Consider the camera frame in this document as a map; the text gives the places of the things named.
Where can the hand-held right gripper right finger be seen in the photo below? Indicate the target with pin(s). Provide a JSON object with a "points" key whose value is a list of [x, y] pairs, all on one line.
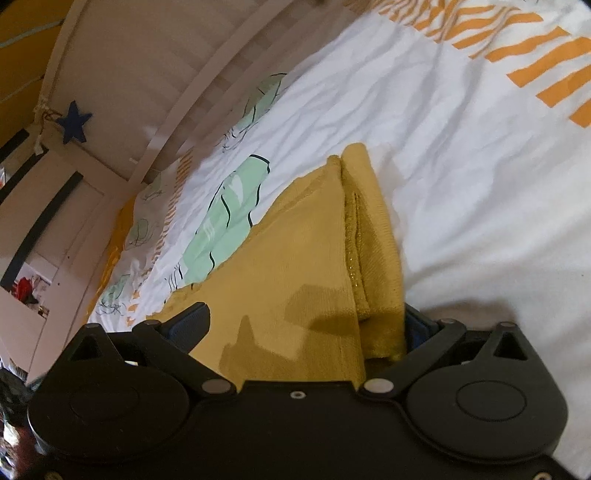
{"points": [[415, 330]]}

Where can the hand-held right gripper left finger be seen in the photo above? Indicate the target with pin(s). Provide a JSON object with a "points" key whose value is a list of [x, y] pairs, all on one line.
{"points": [[189, 323]]}

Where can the mustard yellow knit garment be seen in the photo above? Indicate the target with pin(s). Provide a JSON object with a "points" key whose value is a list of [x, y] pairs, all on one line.
{"points": [[295, 258]]}

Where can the orange bed sheet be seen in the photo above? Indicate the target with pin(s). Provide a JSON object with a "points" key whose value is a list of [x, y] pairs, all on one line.
{"points": [[115, 249]]}

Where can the white cabinet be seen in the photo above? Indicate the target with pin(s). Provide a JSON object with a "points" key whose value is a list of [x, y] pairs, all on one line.
{"points": [[60, 221]]}

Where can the red cloth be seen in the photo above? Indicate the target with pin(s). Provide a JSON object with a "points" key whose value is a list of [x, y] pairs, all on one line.
{"points": [[22, 290]]}

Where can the white printed duvet cover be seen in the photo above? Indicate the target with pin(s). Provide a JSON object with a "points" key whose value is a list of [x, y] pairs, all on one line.
{"points": [[461, 161]]}

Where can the blue star decoration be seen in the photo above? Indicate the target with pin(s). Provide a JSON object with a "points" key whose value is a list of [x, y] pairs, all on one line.
{"points": [[74, 123]]}

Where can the white slatted bed frame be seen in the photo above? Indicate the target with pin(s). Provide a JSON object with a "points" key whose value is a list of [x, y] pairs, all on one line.
{"points": [[138, 69]]}

